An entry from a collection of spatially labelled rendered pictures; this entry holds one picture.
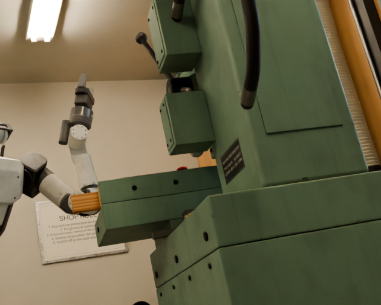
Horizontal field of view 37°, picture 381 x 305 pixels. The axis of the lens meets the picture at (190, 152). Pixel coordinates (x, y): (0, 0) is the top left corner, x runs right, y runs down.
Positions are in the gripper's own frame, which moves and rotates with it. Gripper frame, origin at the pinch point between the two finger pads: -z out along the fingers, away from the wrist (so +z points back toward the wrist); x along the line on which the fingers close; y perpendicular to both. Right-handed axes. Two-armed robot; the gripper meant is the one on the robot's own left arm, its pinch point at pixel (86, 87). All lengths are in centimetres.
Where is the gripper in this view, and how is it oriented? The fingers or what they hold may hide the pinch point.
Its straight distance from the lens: 234.6
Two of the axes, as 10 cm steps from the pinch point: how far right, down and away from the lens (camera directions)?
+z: -0.7, 9.1, -4.1
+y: -9.9, -0.2, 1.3
